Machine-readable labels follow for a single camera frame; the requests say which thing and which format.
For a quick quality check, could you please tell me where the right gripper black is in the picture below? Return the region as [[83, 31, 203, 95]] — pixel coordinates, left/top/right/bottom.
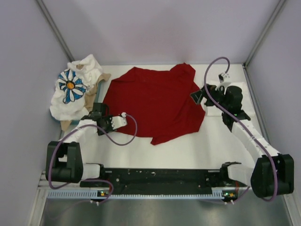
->
[[190, 84, 229, 112]]

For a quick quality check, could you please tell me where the red t shirt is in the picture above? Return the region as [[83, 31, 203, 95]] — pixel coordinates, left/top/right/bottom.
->
[[103, 63, 205, 145]]

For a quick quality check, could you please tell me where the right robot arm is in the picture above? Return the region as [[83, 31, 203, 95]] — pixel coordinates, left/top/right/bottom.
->
[[190, 84, 294, 201]]

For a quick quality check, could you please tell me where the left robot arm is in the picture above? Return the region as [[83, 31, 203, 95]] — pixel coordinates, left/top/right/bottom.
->
[[46, 103, 127, 187]]

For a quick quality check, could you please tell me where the folded white t shirt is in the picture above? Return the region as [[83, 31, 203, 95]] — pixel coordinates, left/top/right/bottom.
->
[[201, 82, 255, 118]]

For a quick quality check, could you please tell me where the tan t shirt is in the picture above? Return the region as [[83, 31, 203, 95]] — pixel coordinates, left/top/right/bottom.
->
[[59, 62, 111, 131]]

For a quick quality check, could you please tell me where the teal plastic bin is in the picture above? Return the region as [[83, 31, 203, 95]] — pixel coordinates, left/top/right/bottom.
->
[[50, 79, 104, 131]]

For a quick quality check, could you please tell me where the white flower print t shirt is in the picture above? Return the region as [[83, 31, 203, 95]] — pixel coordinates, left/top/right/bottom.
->
[[50, 69, 90, 121]]

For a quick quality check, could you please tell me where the white crumpled t shirt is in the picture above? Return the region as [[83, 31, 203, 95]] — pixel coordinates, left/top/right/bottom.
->
[[67, 54, 103, 88]]

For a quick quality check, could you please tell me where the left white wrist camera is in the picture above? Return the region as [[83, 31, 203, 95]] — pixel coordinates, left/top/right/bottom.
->
[[111, 112, 127, 130]]

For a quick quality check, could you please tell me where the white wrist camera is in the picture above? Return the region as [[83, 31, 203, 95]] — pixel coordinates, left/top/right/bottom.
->
[[111, 112, 127, 130], [216, 73, 231, 92]]

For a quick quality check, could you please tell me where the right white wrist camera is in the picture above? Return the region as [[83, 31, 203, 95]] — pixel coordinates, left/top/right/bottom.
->
[[216, 73, 231, 92]]

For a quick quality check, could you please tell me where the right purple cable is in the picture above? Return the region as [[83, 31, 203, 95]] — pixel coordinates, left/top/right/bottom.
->
[[203, 56, 279, 202]]

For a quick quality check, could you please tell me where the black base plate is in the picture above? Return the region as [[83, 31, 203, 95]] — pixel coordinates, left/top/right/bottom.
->
[[100, 168, 238, 195]]

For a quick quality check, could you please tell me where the grey slotted cable duct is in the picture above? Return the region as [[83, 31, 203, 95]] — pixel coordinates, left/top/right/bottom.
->
[[47, 189, 237, 202]]

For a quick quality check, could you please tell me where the right aluminium frame post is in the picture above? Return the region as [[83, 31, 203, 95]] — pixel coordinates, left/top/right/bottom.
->
[[243, 0, 288, 68]]

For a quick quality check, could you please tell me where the aluminium frame post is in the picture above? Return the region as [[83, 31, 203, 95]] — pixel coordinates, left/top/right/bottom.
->
[[243, 0, 288, 68], [35, 0, 74, 62]]

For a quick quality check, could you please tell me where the left aluminium frame post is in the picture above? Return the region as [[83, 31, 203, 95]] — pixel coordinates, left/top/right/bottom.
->
[[35, 0, 74, 62]]

